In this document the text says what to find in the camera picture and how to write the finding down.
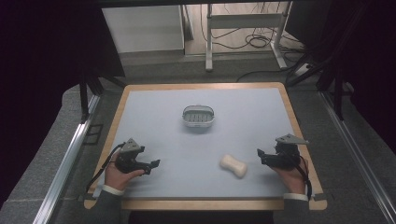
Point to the aluminium rail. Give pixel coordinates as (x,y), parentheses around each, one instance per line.
(62,168)
(358,155)

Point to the white metal stand frame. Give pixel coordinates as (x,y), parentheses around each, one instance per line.
(246,21)

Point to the dark curtain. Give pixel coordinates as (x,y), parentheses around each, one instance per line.
(46,62)
(367,62)

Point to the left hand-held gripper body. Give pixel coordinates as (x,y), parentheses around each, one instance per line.
(130,152)

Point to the white panel board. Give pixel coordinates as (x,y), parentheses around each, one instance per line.
(143,29)

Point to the wooden table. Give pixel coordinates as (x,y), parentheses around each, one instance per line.
(199,204)

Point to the person's right hand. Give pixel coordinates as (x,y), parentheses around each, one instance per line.
(292,180)

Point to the white soap dish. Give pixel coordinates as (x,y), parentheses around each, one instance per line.
(198,116)

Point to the white power strip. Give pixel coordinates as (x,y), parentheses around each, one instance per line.
(302,70)

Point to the person's left hand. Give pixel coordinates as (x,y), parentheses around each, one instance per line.
(120,177)

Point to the cream bar of soap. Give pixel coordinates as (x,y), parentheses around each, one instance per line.
(233,165)

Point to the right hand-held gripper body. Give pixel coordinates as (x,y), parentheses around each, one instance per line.
(288,154)

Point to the black stand legs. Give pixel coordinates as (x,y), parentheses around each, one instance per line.
(330,74)
(90,84)

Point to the pale blue table mat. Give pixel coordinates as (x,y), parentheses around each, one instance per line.
(193,146)

